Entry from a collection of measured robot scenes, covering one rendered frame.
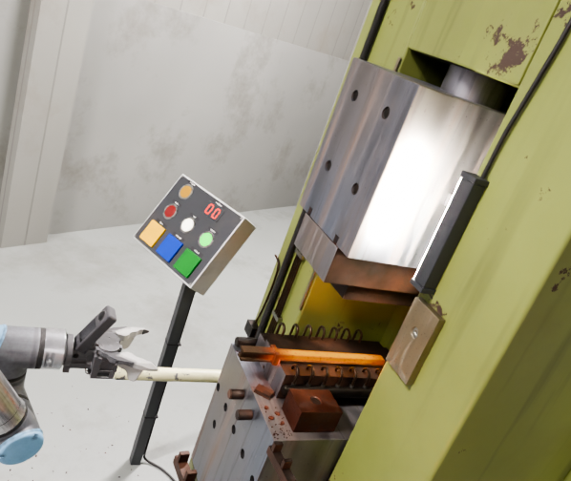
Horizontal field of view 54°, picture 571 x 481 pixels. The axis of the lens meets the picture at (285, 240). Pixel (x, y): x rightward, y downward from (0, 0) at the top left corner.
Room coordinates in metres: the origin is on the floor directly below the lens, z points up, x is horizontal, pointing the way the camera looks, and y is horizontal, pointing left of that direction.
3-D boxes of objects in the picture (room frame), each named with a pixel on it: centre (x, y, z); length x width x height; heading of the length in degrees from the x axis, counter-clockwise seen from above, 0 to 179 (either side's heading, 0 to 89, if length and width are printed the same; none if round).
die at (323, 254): (1.41, -0.26, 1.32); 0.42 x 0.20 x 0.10; 119
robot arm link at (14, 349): (0.98, 0.48, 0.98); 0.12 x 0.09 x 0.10; 119
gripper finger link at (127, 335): (1.16, 0.28, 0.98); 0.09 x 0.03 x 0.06; 155
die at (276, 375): (1.41, -0.26, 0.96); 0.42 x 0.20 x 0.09; 119
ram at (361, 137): (1.37, -0.28, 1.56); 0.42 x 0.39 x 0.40; 119
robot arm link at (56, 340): (1.02, 0.40, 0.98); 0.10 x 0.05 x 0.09; 29
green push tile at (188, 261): (1.60, 0.27, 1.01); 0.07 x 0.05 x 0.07; 54
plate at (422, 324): (1.10, -0.34, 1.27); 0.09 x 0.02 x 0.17; 29
